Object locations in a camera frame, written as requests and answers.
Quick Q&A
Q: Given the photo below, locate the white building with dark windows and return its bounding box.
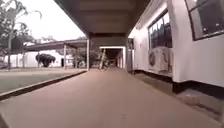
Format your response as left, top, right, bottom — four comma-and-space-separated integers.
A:
116, 0, 224, 96

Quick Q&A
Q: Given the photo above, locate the brown canopy roof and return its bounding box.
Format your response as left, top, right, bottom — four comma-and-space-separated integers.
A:
53, 0, 153, 48

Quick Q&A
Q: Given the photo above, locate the distant white building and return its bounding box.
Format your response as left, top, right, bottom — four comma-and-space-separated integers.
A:
3, 49, 68, 69

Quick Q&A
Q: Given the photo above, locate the dark round bush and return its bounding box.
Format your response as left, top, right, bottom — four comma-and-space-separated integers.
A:
35, 53, 57, 69

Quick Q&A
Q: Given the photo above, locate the flat-roofed open shelter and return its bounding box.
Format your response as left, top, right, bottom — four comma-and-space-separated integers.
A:
24, 38, 90, 70

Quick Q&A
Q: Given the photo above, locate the tall thin tree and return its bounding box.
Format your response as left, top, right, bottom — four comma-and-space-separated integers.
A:
0, 0, 43, 70

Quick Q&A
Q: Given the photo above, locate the grey open ground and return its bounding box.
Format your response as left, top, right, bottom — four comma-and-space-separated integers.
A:
0, 67, 86, 95

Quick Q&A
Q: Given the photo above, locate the white air conditioner unit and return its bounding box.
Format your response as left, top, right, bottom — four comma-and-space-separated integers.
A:
147, 46, 174, 75

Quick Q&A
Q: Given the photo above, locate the brown concrete walkway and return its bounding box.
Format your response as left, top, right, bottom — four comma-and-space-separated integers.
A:
0, 68, 224, 128

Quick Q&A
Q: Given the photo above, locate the dark kerb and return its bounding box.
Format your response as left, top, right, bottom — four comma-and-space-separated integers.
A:
0, 69, 89, 102

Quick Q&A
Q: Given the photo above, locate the grey concrete strip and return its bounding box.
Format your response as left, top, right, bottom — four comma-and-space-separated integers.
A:
133, 70, 224, 123

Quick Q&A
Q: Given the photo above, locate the grey canopy post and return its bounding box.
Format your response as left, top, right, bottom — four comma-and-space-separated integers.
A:
85, 38, 91, 72

